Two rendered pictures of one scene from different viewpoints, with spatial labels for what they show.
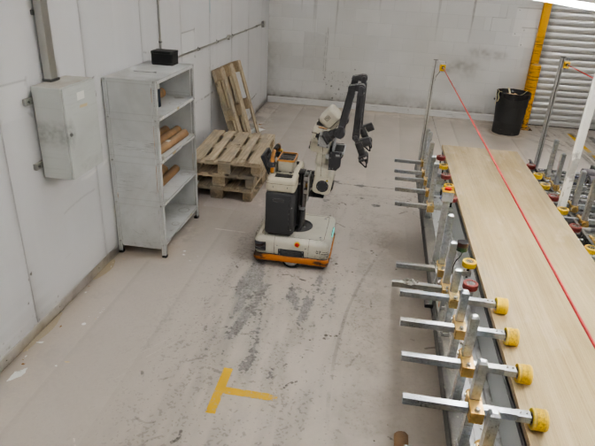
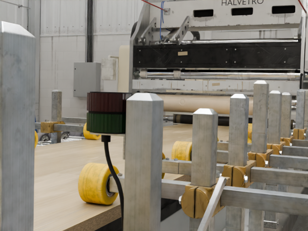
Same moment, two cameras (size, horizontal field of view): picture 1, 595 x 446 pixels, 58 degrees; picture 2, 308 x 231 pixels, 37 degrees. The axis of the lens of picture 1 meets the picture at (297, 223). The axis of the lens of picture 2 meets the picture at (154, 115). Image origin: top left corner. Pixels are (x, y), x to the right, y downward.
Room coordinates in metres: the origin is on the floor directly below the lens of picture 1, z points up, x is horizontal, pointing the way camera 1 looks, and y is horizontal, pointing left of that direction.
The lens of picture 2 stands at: (3.08, -0.67, 1.13)
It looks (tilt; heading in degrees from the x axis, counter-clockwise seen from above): 3 degrees down; 196
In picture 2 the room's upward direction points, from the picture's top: 2 degrees clockwise
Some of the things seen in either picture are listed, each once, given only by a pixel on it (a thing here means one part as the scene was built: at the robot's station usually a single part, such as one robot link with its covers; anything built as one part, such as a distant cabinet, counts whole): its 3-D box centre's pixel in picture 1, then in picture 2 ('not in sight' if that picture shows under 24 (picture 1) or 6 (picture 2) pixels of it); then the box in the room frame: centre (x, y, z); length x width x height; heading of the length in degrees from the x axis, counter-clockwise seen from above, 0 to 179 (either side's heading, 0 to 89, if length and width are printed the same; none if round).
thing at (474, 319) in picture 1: (464, 362); (258, 168); (1.80, -0.74, 0.93); 0.04 x 0.04 x 0.48; 82
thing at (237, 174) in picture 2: (459, 326); (239, 173); (2.02, -0.77, 0.95); 0.14 x 0.06 x 0.05; 172
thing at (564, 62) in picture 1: (550, 119); not in sight; (4.93, -2.28, 1.25); 0.15 x 0.08 x 1.10; 172
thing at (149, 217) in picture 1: (157, 157); not in sight; (4.61, 1.31, 0.78); 0.90 x 0.45 x 1.55; 172
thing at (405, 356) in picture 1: (462, 364); (267, 159); (1.76, -0.71, 0.95); 0.50 x 0.04 x 0.04; 82
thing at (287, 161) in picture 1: (287, 162); not in sight; (4.40, 0.11, 0.87); 0.23 x 0.15 x 0.11; 172
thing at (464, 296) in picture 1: (456, 334); (235, 201); (2.05, -0.77, 0.89); 0.04 x 0.04 x 0.48; 82
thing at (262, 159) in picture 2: (466, 362); (260, 160); (1.78, -0.73, 0.95); 0.14 x 0.06 x 0.05; 172
